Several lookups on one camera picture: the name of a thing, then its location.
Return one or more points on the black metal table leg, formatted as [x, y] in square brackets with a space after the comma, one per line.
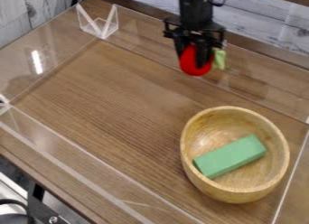
[39, 212]

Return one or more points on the clear acrylic table barrier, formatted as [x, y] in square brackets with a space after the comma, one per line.
[94, 113]

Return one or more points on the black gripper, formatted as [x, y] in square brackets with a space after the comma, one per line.
[209, 35]

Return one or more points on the clear acrylic corner bracket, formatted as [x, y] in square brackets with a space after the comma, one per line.
[98, 27]

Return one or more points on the red plush fruit green leaves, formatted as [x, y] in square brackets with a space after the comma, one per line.
[188, 66]

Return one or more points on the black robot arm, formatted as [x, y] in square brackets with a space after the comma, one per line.
[197, 12]

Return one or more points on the wooden bowl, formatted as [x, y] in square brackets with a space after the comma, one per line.
[216, 127]

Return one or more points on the green rectangular block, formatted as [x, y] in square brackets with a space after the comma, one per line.
[229, 157]

